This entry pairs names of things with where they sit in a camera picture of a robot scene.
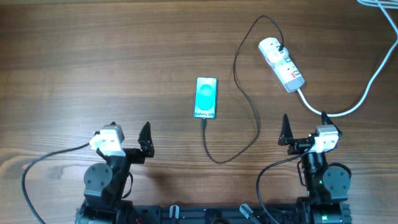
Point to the blue screen Galaxy smartphone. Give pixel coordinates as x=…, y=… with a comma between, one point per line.
x=205, y=98

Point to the white USB charger plug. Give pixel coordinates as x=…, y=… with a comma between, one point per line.
x=275, y=56

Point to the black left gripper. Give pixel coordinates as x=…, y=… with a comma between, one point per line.
x=137, y=155

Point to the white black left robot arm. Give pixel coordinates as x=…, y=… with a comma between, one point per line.
x=105, y=201

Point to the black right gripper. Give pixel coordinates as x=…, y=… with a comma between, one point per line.
x=298, y=144

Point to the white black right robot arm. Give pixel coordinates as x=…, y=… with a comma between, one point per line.
x=327, y=184

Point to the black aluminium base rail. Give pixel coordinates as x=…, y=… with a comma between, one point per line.
x=282, y=213

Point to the white power strip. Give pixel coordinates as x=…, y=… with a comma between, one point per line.
x=286, y=71

